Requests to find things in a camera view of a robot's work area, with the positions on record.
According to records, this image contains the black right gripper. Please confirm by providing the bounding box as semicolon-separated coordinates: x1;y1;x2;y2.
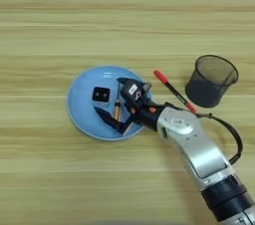
94;77;167;135

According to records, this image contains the black square block white base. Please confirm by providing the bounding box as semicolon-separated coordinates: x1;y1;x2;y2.
91;86;112;105

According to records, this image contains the red and black pen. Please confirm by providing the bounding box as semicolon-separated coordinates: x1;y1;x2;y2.
152;69;198;114

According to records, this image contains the black mesh pen cup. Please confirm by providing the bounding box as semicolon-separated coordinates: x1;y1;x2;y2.
184;54;240;109

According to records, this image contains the black box with white label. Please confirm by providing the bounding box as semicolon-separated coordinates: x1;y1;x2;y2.
120;81;146;104

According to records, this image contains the round blue plate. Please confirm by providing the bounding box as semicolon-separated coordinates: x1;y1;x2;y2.
67;65;153;141

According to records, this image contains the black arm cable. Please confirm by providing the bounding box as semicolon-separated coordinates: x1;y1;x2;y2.
195;112;244;166

